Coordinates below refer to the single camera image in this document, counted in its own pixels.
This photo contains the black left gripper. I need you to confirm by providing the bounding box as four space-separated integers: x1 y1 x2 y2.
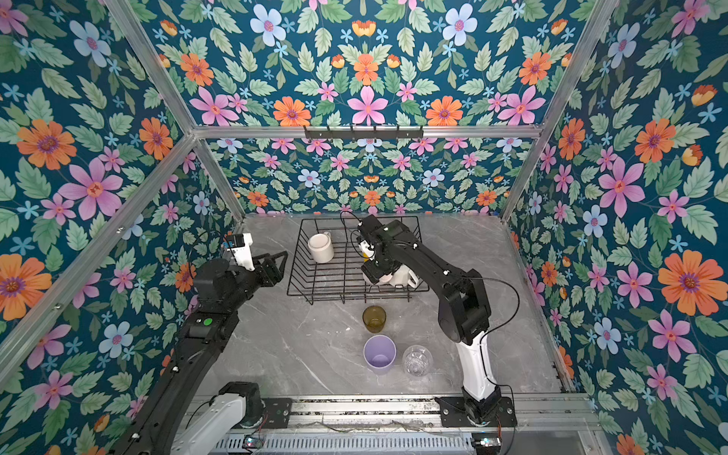
221 250 287 314

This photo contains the cream faceted mug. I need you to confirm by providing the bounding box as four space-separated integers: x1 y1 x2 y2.
389 265 421 289

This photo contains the white mug red inside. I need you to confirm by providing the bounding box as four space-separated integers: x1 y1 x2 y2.
307 231 335 265

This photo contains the white mug pink handle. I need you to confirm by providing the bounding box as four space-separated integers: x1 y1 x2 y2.
377 274 395 286

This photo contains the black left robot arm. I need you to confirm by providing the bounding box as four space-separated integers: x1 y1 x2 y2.
109 250 288 454

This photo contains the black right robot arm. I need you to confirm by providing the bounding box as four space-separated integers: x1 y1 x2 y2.
358 215 502 426

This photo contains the olive green glass cup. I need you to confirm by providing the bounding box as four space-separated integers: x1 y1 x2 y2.
362 305 387 334

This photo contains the lilac plastic cup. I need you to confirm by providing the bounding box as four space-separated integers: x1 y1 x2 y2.
362 334 397 375

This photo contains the clear glass cup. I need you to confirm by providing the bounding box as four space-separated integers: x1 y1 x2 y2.
402 345 433 377

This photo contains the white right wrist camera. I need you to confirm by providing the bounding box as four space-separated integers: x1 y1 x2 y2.
358 240 375 260

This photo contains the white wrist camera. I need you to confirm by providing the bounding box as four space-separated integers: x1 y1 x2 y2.
223 232 255 271
358 240 375 260

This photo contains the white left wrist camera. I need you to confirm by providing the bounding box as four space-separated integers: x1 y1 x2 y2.
223 232 255 271

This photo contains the black wire dish rack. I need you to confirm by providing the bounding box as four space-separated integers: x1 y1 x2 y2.
287 216 430 304

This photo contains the black hook rail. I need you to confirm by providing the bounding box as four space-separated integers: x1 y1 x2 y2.
303 126 425 140

